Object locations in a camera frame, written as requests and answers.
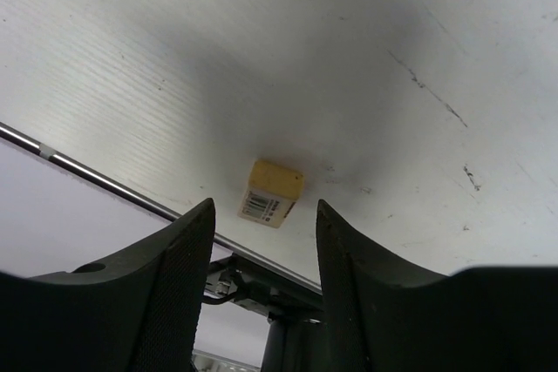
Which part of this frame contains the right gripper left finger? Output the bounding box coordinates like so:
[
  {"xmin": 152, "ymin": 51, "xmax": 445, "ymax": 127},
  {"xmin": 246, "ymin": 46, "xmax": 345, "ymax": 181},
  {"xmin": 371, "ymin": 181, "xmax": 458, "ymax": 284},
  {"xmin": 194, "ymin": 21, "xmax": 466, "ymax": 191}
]
[{"xmin": 1, "ymin": 199, "xmax": 215, "ymax": 371}]

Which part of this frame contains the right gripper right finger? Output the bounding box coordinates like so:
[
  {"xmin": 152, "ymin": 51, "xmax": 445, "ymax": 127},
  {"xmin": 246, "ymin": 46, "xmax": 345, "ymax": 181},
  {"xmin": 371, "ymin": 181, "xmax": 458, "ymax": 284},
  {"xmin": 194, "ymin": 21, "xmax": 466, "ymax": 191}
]
[{"xmin": 316, "ymin": 200, "xmax": 557, "ymax": 371}]

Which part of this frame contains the small beige eraser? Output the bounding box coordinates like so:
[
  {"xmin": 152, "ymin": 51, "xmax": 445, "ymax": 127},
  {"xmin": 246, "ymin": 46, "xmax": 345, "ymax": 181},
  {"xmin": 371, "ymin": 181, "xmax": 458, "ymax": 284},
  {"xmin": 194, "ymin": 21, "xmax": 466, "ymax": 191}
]
[{"xmin": 238, "ymin": 159, "xmax": 305, "ymax": 228}]

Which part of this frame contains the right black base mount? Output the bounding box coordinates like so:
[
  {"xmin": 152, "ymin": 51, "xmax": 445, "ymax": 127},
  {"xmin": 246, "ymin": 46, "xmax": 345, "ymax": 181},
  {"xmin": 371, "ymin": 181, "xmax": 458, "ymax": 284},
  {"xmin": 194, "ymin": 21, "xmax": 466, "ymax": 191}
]
[{"xmin": 194, "ymin": 254, "xmax": 330, "ymax": 371}]

